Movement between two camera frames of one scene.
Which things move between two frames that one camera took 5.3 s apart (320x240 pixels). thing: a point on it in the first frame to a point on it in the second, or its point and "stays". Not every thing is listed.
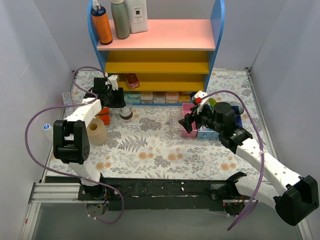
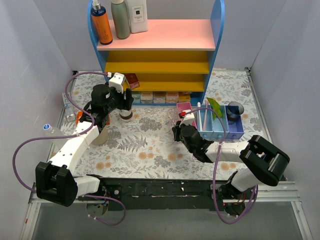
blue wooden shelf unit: [169, 65] stays
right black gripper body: [197, 119] to [176, 131]
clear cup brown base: [126, 113] stays
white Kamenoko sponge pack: [172, 97] stays
